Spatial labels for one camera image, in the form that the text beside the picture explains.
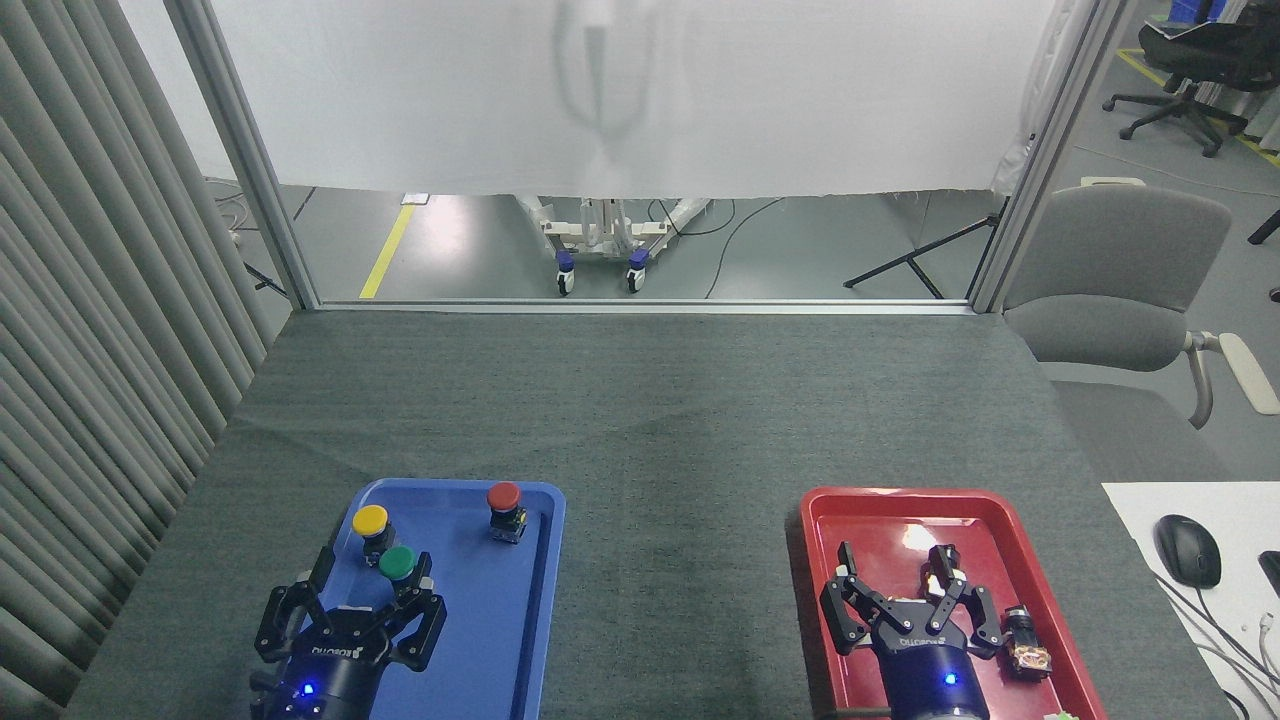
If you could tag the grey pleated curtain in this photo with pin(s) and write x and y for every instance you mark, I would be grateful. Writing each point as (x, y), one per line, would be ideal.
(90, 350)

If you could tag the black office chair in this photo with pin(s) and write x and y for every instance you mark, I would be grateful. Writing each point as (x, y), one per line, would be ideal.
(1200, 55)

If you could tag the black computer mouse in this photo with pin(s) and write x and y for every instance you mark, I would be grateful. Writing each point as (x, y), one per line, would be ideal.
(1187, 550)

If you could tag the silver frame post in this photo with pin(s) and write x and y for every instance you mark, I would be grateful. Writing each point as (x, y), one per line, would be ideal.
(240, 150)
(1050, 150)

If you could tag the black tripod legs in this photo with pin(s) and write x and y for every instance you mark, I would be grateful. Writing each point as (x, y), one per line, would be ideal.
(910, 262)

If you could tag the yellow push button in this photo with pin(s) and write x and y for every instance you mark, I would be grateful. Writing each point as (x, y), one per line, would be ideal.
(370, 520)

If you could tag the white stand on wheels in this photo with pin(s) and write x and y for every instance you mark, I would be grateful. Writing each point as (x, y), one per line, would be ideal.
(595, 240)

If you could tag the silver frame rail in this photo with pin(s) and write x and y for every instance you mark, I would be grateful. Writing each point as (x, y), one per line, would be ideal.
(640, 306)

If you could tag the white bundled curtain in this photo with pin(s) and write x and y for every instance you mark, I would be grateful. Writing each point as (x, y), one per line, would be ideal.
(1040, 90)

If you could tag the grey office chair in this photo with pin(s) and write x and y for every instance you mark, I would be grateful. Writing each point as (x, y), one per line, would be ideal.
(1120, 250)

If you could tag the white desk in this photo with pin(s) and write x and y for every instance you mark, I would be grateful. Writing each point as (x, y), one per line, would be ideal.
(1240, 510)

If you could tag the red push button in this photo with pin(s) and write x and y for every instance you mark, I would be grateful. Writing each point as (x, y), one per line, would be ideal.
(503, 496)

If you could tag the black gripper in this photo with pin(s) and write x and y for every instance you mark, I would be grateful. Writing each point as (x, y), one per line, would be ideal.
(925, 665)
(335, 665)

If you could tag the green push button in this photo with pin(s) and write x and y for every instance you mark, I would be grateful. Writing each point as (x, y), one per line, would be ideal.
(397, 563)

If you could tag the black and white switch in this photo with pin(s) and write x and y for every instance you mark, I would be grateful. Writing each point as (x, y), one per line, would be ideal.
(935, 575)

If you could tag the black switch with brown base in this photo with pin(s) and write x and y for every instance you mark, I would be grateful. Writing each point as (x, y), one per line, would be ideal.
(1028, 650)

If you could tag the blue plastic tray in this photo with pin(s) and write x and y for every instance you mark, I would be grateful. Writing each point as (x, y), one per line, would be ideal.
(480, 620)

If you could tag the white hanging curtain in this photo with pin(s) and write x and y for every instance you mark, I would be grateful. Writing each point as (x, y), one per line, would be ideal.
(450, 100)

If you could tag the red plastic tray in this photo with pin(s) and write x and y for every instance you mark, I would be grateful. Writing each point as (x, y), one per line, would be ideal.
(890, 530)

